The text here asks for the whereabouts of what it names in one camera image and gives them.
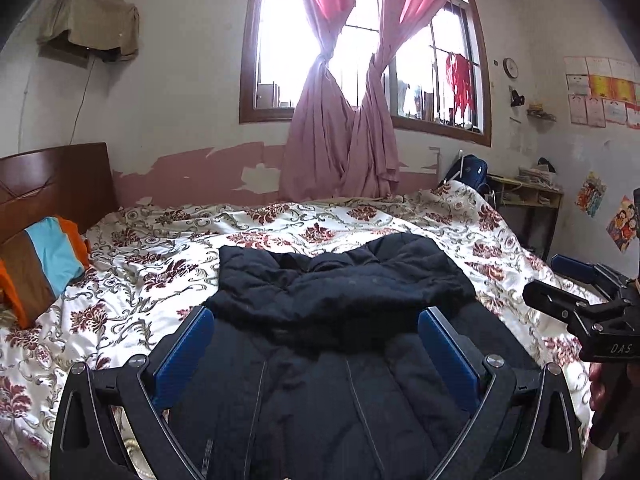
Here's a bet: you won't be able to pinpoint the colourful cartoon wall sticker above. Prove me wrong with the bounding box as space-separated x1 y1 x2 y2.
575 171 606 218

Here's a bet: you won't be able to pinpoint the orange blue brown pillow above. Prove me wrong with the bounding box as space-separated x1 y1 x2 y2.
1 216 89 330

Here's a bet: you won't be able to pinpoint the black wall hook object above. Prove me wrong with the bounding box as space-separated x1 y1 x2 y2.
510 88 526 107

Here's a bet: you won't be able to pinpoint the small wall shelf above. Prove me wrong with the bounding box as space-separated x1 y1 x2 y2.
526 103 556 122

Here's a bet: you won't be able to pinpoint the person's right hand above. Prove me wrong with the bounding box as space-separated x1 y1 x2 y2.
588 363 606 412

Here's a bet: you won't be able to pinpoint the dark blue backpack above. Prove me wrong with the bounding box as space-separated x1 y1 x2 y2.
440 154 489 193

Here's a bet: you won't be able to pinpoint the round wall clock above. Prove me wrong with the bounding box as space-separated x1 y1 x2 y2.
502 58 520 80

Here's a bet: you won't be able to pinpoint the pink left curtain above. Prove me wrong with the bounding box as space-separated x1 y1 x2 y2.
279 0 356 202

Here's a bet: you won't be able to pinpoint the black padded jacket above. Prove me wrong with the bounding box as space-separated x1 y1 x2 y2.
167 232 544 480

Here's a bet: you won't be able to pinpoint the floral white red bedspread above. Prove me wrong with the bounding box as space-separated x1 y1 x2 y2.
1 183 592 479

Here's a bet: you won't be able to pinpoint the red hanging garment outside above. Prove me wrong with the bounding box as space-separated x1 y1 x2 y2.
446 53 475 124

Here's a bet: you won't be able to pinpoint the paper certificates on wall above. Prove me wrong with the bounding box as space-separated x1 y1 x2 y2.
564 56 639 130

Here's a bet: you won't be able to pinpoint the pink curtain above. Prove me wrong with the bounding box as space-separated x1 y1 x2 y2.
340 0 447 197
279 0 356 202

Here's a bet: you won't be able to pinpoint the brown wooden headboard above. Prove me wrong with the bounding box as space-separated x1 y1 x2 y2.
0 142 121 246

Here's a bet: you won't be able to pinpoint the brown wooden window frame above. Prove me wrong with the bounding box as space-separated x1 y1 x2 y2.
239 0 491 146

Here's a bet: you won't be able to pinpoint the beige cloth covered wall unit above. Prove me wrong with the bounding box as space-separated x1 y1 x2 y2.
37 0 140 62

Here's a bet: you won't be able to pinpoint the wooden desk with shelves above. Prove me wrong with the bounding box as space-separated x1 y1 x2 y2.
487 174 564 261

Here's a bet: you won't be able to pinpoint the pink right curtain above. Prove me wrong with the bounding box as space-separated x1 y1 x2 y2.
340 0 447 197

